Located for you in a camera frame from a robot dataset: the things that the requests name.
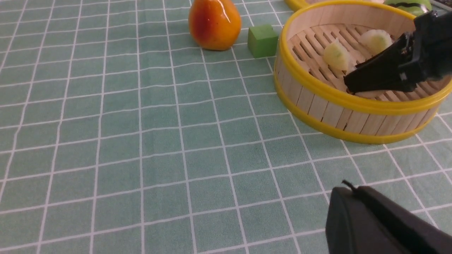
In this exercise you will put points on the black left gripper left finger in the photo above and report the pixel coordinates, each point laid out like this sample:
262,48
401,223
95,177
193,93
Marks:
361,220

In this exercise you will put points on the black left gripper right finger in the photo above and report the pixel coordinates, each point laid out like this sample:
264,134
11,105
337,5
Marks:
417,56

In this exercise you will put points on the greenish dumpling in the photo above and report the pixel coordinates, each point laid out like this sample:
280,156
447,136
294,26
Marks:
337,56
376,41

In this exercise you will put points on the bamboo steamer tray yellow rim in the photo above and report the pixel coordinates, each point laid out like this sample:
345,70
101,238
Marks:
315,93

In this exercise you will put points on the woven bamboo steamer lid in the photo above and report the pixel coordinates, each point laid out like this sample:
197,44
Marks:
296,5

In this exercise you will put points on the green toy apple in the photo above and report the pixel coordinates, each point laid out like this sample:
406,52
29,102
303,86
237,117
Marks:
415,7

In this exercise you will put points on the green wooden cube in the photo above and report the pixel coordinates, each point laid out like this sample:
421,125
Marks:
262,41

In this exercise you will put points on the orange red toy pear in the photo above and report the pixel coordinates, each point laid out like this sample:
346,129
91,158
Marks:
214,24

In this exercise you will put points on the green checked tablecloth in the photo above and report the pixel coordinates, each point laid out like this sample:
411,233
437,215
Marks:
120,136

